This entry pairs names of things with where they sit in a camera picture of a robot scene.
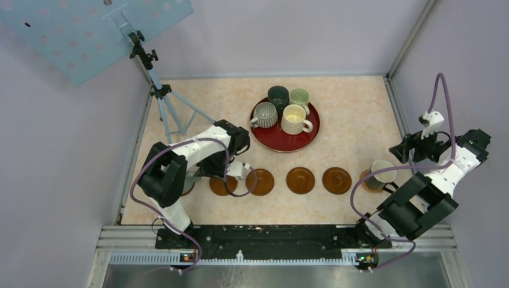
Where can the light blue tripod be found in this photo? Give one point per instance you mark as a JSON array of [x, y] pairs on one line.
[[162, 91]]

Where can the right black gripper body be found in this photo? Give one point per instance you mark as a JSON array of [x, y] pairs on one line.
[[428, 148]]

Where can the aluminium frame rail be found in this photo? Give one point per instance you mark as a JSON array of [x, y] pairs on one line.
[[126, 256]]

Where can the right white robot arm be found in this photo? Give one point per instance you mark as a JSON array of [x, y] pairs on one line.
[[424, 199]]

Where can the grey blue mug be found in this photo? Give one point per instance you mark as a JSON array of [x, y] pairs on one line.
[[192, 176]]

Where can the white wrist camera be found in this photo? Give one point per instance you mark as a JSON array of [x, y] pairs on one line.
[[431, 122], [238, 170]]

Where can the light green cup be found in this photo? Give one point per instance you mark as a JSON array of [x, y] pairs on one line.
[[301, 97]]

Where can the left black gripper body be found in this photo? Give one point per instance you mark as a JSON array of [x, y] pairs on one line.
[[214, 164]]

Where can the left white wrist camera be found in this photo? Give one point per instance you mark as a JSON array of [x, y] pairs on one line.
[[238, 170]]

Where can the black cup white inside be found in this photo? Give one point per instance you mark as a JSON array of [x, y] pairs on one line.
[[379, 177]]

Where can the striped white grey cup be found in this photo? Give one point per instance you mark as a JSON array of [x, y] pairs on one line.
[[265, 115]]

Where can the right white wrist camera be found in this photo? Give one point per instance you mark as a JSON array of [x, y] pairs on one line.
[[431, 122]]

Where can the dark green cup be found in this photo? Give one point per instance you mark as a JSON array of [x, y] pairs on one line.
[[279, 97]]

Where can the cream yellow mug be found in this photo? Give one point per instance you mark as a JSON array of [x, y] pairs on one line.
[[294, 120]]

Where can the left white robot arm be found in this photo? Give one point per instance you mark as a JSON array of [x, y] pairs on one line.
[[169, 170]]

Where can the light woven coaster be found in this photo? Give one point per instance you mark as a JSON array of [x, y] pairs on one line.
[[364, 185]]

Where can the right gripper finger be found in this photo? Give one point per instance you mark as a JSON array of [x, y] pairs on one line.
[[408, 141], [401, 152]]

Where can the brown wooden coaster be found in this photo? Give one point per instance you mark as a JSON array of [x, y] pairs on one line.
[[260, 182], [300, 180], [217, 185], [187, 190], [336, 180]]

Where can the blue perforated board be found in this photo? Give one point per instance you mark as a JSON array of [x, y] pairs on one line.
[[83, 38]]

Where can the red round tray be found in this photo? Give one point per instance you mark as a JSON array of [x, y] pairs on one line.
[[276, 139]]

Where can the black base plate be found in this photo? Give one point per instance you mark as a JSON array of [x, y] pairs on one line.
[[269, 242]]

